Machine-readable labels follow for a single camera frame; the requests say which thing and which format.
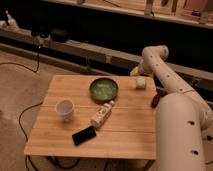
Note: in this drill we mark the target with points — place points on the white plastic cup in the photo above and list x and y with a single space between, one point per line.
65 109

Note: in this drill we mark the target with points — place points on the green ceramic bowl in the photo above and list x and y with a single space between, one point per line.
103 89

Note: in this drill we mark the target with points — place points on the black rectangular box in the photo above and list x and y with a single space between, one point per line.
84 135

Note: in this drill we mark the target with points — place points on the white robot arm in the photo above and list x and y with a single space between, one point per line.
181 115

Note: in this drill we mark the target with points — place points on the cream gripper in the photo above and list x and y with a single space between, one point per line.
135 72

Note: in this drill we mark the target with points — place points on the red-brown object at table edge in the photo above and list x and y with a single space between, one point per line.
157 98

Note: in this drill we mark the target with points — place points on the wooden table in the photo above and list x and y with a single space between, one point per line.
63 125

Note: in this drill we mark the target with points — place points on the black device on ledge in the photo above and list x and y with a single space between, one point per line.
59 35

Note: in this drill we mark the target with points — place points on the white spray bottle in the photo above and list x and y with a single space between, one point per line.
12 22

